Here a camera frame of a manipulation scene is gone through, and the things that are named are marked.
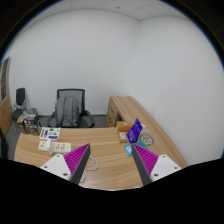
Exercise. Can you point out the black chair at left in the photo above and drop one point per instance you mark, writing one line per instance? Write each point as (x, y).
(20, 103)

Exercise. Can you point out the white power strip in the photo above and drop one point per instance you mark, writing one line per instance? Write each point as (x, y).
(58, 147)

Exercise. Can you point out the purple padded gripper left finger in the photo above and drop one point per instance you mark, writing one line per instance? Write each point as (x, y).
(69, 166)

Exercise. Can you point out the dark cluttered box stack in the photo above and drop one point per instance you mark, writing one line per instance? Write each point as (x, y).
(29, 124)

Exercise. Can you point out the brown cardboard box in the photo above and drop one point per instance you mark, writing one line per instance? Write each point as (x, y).
(123, 126)

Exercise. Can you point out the green white leaflet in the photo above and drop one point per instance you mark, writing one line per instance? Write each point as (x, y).
(49, 133)

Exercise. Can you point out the round coiled cable pack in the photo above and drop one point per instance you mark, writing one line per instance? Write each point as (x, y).
(147, 139)

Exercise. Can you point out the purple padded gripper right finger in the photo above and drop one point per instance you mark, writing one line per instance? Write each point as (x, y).
(152, 167)

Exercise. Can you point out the small orange white box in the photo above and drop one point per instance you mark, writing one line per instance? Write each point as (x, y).
(122, 137)

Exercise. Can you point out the grey backpack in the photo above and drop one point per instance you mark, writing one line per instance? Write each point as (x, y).
(67, 112)

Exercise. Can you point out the white charger plug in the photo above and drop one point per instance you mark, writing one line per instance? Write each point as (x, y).
(49, 146)

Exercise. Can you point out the black office chair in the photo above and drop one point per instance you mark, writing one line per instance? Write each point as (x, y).
(85, 120)

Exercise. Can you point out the purple box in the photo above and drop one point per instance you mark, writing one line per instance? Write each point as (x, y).
(134, 132)

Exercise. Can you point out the wooden door cabinet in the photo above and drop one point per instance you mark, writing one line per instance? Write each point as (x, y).
(5, 102)

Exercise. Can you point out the teal card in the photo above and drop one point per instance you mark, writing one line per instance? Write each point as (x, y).
(128, 149)

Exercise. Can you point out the wooden side desk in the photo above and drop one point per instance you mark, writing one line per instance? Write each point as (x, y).
(126, 108)

